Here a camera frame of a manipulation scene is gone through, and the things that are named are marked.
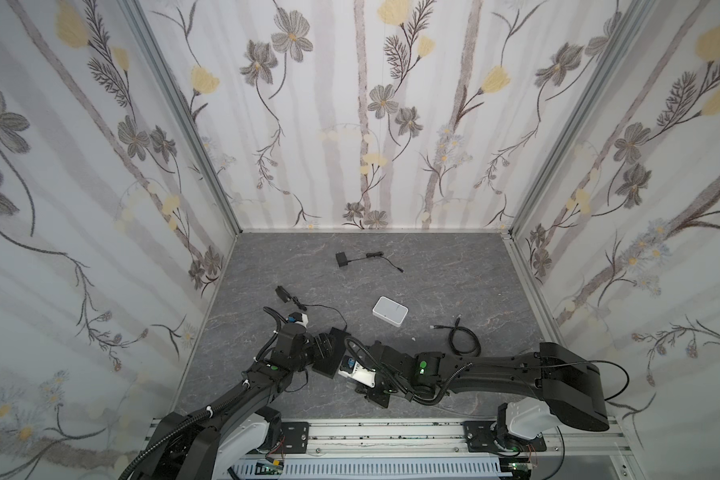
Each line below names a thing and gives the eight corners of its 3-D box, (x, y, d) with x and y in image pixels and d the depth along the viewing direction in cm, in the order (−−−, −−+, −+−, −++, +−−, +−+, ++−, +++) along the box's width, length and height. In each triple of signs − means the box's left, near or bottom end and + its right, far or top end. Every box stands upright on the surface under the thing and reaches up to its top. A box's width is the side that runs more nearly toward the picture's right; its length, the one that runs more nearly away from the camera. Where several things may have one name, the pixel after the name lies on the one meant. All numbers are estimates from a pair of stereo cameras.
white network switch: (370, 313, 99) (371, 310, 97) (380, 297, 103) (381, 294, 102) (400, 328, 96) (401, 325, 94) (409, 311, 100) (410, 307, 98)
